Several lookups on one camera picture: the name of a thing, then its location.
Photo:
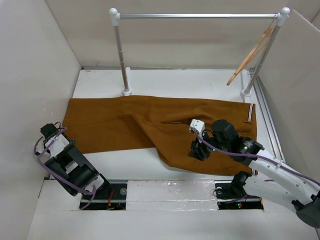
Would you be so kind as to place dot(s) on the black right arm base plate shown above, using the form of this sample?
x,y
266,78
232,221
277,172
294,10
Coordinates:
x,y
227,199

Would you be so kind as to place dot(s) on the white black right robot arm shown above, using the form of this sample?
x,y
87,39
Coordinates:
x,y
284,186

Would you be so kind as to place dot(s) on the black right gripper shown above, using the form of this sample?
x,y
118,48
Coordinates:
x,y
196,146

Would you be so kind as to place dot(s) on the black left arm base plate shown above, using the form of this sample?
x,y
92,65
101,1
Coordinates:
x,y
113,201

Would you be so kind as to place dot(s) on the brown trousers with striped trim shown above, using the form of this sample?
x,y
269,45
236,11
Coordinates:
x,y
139,122

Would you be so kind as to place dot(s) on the silver white clothes rack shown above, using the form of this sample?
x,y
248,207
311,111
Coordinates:
x,y
279,18

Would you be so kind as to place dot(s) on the wooden clothes hanger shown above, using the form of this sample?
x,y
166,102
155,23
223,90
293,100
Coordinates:
x,y
259,46

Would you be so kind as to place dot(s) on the aluminium rail right side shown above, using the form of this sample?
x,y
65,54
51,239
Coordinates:
x,y
266,131

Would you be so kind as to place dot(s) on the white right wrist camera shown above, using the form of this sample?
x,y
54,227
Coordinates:
x,y
197,126

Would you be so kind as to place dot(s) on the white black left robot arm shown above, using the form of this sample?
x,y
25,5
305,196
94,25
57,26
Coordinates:
x,y
77,174

